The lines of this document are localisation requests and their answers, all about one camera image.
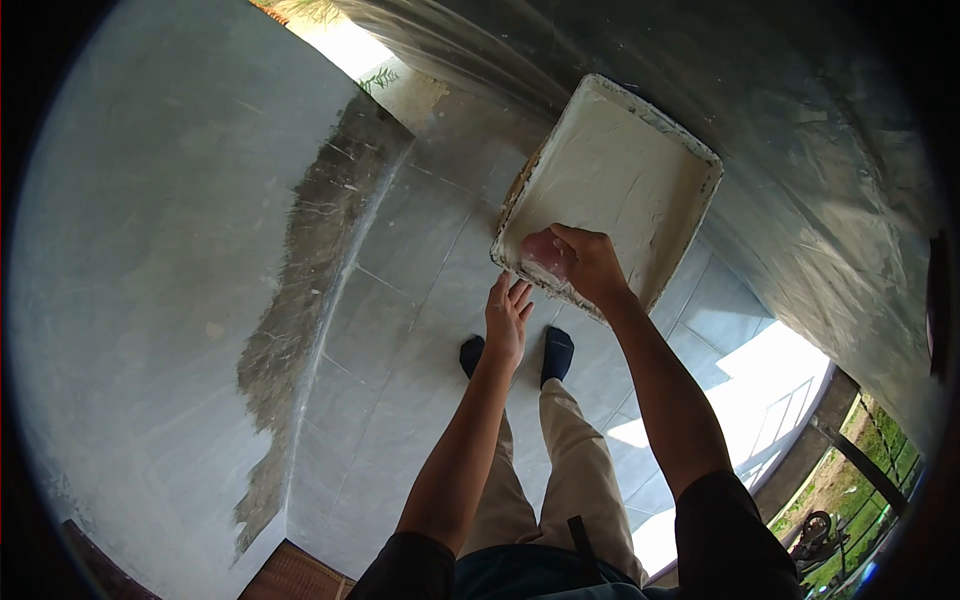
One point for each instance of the person's left hand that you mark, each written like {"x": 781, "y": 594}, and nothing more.
{"x": 504, "y": 326}

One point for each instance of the person's right hand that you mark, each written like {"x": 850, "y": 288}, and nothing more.
{"x": 596, "y": 266}

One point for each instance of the person's left fingers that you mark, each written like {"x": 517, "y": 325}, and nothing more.
{"x": 517, "y": 294}

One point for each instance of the person's right fingers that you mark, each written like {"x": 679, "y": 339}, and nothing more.
{"x": 564, "y": 234}

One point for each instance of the pink plaster scraper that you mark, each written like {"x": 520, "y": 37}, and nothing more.
{"x": 541, "y": 251}

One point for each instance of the white plaster tray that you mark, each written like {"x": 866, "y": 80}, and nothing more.
{"x": 622, "y": 172}

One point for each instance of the person's legs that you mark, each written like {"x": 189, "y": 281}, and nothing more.
{"x": 581, "y": 465}

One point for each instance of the green plant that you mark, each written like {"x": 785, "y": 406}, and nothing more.
{"x": 379, "y": 78}

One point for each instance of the person's body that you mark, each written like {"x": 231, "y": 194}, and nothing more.
{"x": 720, "y": 540}

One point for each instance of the brown woven door mat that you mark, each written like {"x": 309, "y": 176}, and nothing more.
{"x": 296, "y": 576}

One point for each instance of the dark metal railing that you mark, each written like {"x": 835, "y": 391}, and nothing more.
{"x": 862, "y": 465}

